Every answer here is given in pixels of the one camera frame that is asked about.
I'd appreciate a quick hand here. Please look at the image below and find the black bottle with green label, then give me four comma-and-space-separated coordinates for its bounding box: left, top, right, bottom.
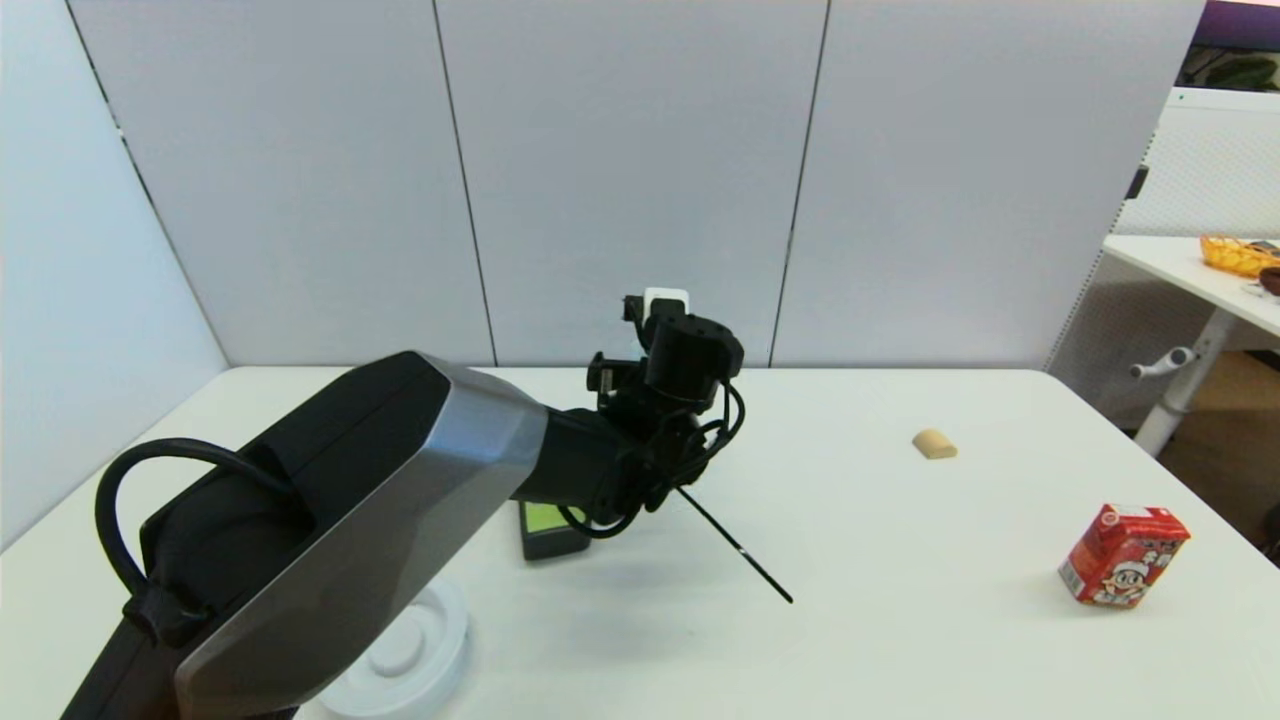
519, 500, 592, 562

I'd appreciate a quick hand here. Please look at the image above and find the red cartoon milk carton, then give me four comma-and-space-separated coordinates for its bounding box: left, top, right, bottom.
1058, 503, 1191, 608

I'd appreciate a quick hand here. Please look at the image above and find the white side desk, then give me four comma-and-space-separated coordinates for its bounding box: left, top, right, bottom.
1101, 235, 1280, 459

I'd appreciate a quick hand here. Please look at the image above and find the white perforated panel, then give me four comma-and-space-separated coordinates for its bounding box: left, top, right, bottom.
1045, 88, 1280, 431

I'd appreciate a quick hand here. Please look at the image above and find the orange woven basket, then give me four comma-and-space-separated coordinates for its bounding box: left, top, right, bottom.
1198, 236, 1280, 279

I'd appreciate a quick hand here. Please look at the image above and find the green plant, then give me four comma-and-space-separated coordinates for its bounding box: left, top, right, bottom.
1180, 53, 1279, 94

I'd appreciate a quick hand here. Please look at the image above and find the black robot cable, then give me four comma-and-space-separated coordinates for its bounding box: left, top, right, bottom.
558, 380, 795, 605
94, 438, 301, 641

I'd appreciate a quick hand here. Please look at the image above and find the grey desk crank handle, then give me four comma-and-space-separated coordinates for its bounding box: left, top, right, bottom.
1129, 348, 1196, 382

